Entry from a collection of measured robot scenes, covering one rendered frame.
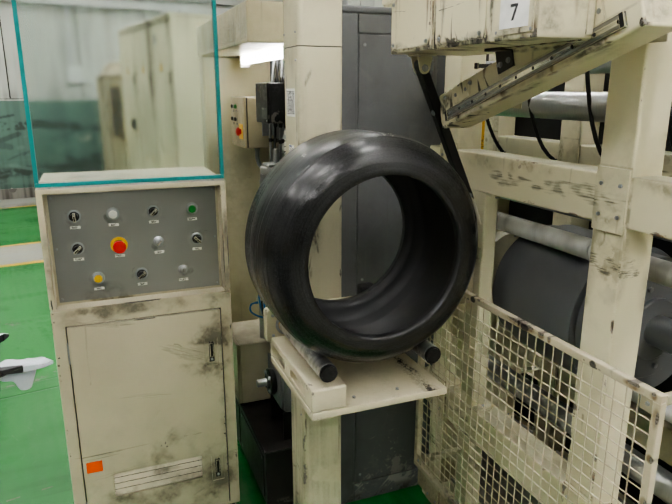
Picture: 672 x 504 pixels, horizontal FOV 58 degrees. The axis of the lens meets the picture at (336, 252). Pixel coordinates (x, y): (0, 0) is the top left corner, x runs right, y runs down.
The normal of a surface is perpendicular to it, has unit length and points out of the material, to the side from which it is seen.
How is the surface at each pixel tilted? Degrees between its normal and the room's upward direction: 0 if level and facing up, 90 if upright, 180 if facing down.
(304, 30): 90
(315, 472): 90
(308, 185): 59
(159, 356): 90
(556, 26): 90
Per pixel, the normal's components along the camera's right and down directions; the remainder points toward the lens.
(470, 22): -0.93, 0.09
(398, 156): 0.38, 0.05
